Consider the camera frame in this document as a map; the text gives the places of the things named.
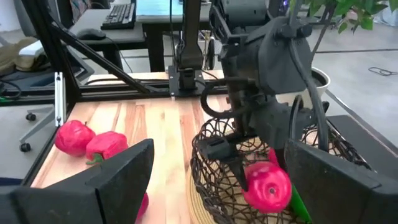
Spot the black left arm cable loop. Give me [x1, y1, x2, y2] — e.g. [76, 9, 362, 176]
[200, 77, 249, 121]

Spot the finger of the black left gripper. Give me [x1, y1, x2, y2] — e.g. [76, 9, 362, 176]
[275, 147, 288, 172]
[198, 135, 250, 193]

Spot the silver aluminium bracket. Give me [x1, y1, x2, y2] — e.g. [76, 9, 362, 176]
[54, 72, 67, 127]

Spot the black keyboard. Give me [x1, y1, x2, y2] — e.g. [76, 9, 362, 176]
[100, 2, 137, 30]

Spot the dark grey desk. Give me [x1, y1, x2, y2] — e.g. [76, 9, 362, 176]
[70, 0, 215, 73]

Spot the light blue flat panel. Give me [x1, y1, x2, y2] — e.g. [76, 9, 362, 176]
[136, 0, 184, 16]

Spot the round woven straw placemat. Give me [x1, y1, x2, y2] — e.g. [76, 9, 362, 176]
[186, 174, 218, 224]

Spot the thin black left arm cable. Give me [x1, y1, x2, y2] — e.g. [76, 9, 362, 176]
[287, 40, 330, 153]

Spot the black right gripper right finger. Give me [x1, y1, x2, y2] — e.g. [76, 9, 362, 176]
[284, 139, 398, 224]

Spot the red bell pepper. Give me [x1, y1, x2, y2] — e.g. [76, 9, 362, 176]
[85, 131, 129, 166]

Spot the green plant in white pot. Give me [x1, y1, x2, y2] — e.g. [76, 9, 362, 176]
[276, 0, 389, 110]

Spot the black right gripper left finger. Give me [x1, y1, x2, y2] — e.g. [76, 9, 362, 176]
[0, 139, 155, 224]

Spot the dark brown wicker basket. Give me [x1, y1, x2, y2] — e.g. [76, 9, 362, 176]
[190, 116, 373, 224]

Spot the black computer mouse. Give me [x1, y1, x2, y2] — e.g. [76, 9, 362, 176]
[76, 28, 107, 41]

